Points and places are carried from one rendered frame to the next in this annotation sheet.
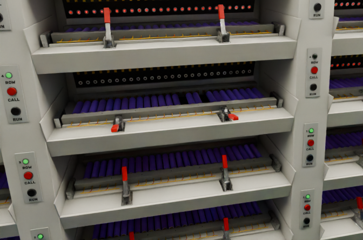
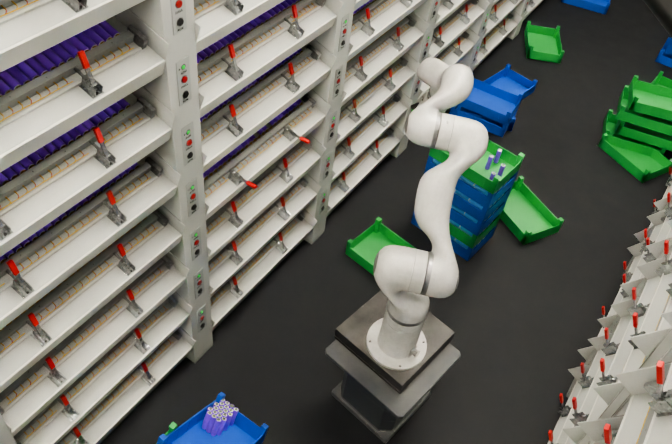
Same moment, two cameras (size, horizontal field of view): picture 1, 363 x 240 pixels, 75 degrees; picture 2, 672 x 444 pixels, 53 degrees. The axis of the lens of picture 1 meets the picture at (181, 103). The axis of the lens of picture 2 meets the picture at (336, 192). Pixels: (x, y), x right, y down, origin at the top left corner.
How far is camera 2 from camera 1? 178 cm
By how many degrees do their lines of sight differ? 57
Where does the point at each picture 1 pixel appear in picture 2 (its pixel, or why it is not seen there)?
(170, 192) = (257, 201)
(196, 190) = (271, 191)
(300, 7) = (334, 47)
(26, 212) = (192, 266)
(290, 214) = (318, 174)
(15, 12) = (198, 145)
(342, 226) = (339, 162)
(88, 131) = (220, 192)
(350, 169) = (347, 124)
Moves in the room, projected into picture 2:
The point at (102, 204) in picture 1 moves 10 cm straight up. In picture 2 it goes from (224, 234) to (223, 213)
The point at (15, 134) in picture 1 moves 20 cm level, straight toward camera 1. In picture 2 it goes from (191, 221) to (262, 232)
